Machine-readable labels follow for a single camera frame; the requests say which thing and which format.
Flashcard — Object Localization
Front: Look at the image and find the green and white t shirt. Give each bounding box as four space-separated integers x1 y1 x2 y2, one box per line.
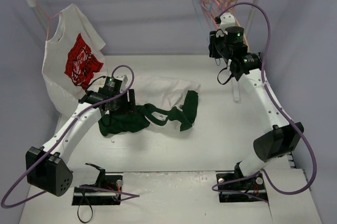
98 74 201 137

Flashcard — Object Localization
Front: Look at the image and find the light blue hanger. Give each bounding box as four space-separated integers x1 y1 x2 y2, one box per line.
192 0 210 43

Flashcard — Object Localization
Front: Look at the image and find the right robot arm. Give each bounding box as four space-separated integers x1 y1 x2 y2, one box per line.
209 26 300 188

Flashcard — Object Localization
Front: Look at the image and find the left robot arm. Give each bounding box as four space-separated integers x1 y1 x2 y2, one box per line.
25 75 135 197

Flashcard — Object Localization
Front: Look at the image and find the white red print t shirt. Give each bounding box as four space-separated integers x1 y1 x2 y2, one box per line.
42 4 107 116

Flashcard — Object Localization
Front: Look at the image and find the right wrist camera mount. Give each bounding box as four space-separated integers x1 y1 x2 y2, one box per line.
214 12 236 29

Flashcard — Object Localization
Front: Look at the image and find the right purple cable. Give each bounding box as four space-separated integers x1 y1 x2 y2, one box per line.
211 2 318 196

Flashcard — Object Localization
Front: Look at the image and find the purple cable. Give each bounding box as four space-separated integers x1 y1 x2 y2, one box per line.
211 2 318 196
0 65 140 208

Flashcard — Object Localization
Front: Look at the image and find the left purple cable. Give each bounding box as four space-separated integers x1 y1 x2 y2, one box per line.
0 65 140 208

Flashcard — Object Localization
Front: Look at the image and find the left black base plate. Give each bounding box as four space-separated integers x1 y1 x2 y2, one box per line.
72 163 123 206

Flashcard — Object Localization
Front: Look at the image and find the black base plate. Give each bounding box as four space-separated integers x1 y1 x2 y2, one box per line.
72 163 123 206
214 174 269 203

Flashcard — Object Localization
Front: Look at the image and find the pink wire hanger left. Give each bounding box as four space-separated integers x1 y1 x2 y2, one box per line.
34 0 61 41

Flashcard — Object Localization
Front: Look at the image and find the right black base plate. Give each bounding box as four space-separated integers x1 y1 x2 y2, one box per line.
214 174 269 203

